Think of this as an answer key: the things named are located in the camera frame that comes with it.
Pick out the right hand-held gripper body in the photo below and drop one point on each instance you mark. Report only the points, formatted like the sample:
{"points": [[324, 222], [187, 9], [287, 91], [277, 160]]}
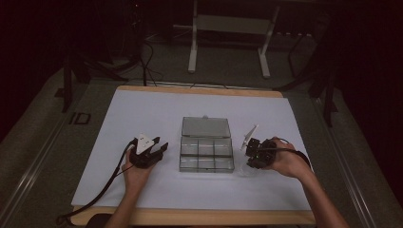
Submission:
{"points": [[264, 153]]}

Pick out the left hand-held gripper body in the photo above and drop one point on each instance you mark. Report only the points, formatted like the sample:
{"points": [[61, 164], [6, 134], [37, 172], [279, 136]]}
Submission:
{"points": [[144, 158]]}

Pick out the clear grey compartment box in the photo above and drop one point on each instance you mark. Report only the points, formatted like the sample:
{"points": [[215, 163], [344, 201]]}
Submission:
{"points": [[206, 155]]}

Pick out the person's left hand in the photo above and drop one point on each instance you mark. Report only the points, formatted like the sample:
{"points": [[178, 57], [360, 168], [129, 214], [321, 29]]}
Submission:
{"points": [[136, 177]]}

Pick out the person's right hand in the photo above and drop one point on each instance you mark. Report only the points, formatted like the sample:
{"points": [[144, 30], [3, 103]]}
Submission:
{"points": [[290, 161]]}

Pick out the white table mat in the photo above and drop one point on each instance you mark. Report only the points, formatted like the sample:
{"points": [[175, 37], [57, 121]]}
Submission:
{"points": [[202, 104]]}

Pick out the black stand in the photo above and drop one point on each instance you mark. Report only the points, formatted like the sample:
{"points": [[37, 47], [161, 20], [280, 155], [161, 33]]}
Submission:
{"points": [[67, 88], [328, 95]]}

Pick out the white metal stand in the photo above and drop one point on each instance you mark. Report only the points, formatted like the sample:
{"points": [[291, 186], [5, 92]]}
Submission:
{"points": [[233, 25]]}

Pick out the metal floor rail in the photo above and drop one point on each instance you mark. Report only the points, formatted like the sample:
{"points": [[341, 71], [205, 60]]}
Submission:
{"points": [[345, 164], [34, 164]]}

